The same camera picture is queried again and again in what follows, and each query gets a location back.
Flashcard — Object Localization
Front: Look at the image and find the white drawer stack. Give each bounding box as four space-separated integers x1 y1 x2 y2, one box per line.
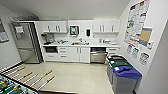
57 45 70 63

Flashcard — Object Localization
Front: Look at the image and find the chrome sink faucet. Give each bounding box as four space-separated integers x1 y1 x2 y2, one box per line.
78 37 84 45

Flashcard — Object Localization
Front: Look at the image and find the green foosball table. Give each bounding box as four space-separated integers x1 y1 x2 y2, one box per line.
0 64 57 94

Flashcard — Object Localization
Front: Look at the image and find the tan wall notice sheet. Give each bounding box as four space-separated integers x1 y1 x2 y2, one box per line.
139 27 153 47

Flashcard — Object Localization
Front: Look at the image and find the white paper refrigerator notice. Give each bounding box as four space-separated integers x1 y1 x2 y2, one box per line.
14 25 25 35

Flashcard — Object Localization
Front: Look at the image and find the blue-lid grey recycling bin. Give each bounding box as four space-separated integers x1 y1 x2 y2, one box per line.
112 65 143 94

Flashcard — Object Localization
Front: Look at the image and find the stainless steel refrigerator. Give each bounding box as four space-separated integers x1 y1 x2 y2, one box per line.
11 21 44 65

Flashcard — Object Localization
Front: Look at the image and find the grey bulletin board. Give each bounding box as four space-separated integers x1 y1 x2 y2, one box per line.
0 18 11 44

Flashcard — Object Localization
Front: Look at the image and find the large white wall poster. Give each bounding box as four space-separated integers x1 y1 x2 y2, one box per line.
124 0 151 46

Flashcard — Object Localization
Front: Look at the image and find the white two-door base cabinet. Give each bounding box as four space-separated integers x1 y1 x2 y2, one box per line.
68 45 91 64

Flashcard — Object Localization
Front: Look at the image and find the wire storage basket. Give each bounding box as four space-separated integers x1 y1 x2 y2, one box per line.
11 14 40 23

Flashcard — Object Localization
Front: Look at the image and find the white narrow drawer cabinet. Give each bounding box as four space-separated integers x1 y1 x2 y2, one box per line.
106 45 121 56

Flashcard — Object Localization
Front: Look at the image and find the white upper wall cabinet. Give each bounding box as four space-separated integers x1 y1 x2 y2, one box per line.
92 18 121 34
40 20 70 34

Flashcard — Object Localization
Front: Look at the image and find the stainless steel dishwasher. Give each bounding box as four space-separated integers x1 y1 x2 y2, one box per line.
89 47 108 65

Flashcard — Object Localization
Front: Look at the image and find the black microwave oven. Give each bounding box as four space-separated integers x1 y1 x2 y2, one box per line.
44 45 59 54

